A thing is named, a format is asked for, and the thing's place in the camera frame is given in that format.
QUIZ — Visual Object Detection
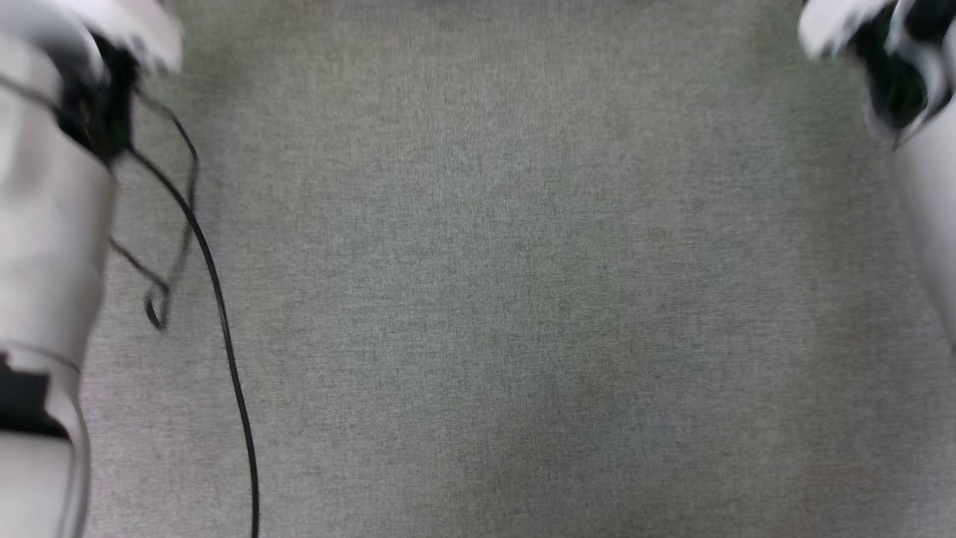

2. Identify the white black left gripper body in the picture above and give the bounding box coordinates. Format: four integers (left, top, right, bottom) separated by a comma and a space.
45, 0, 184, 161

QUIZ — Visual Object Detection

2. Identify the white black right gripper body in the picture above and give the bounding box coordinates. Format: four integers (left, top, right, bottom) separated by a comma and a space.
799, 0, 956, 146

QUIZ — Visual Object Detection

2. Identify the thin black cable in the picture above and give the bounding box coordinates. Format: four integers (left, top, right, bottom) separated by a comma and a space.
108, 93, 201, 331

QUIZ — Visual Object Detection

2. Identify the thick black cable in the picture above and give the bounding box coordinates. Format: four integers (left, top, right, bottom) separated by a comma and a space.
127, 146, 260, 538

